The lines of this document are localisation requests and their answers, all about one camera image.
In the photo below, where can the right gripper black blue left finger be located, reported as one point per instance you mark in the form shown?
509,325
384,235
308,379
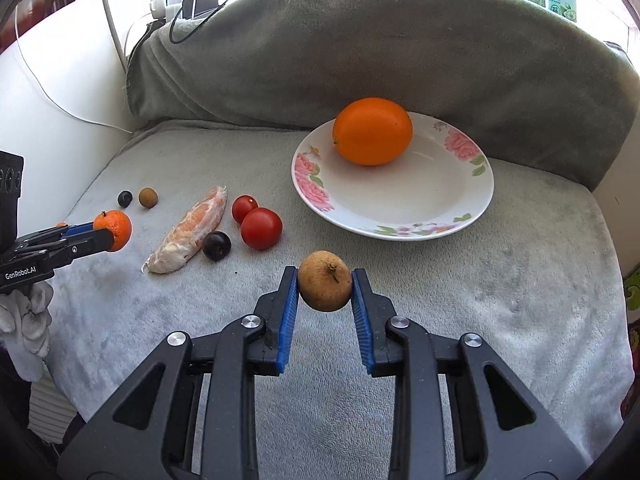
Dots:
188,410

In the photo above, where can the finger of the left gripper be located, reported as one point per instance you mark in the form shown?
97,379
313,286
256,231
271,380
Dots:
54,234
48,257

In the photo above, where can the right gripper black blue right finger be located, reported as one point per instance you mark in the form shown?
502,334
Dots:
460,412

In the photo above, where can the small mandarin orange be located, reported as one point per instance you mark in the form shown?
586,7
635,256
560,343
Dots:
118,224

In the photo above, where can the small tan longan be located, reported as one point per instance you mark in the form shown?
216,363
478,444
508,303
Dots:
148,198

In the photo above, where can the peeled pomelo segment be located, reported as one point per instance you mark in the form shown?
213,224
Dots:
187,237

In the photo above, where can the brown longan fruit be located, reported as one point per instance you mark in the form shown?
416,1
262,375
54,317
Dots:
324,281

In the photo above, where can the large red tomato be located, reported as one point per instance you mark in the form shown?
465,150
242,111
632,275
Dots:
261,228

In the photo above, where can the white gloved hand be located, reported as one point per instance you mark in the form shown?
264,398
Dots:
25,321

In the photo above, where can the small dark blueberry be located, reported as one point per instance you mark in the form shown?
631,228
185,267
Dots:
124,199

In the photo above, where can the white sofa armrest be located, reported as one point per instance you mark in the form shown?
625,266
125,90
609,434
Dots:
63,109

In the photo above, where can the grey seat cushion cover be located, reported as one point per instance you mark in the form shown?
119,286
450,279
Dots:
536,277

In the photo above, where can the dark grape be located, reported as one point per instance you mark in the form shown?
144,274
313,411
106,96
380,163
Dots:
216,246

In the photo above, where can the small red cherry tomato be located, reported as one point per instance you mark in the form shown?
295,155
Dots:
242,206

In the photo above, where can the colourful box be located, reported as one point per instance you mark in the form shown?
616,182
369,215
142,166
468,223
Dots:
632,290

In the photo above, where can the white floral plate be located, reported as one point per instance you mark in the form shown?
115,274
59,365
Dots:
439,186

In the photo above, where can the white power strip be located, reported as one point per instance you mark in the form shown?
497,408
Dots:
186,9

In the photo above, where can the grey back cushion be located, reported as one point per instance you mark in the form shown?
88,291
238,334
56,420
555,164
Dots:
529,86

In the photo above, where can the large orange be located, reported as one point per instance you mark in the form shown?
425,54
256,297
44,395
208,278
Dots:
372,132

